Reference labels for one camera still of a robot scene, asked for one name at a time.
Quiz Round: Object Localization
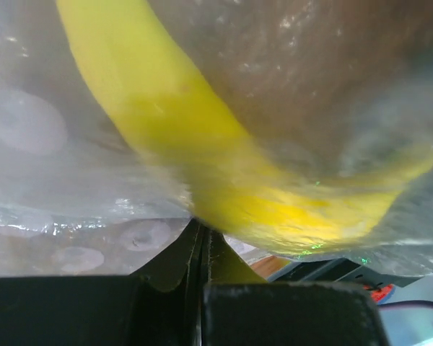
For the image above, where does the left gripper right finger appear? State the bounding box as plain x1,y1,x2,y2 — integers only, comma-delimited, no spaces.
201,231,389,345

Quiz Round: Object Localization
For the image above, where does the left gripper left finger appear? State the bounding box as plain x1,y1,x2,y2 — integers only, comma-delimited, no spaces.
0,221,202,345

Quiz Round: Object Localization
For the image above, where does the single yellow fake banana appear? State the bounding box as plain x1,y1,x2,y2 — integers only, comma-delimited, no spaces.
56,1,433,256

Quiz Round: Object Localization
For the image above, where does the clear zip top bag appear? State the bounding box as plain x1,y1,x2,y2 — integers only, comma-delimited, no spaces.
0,1,433,277

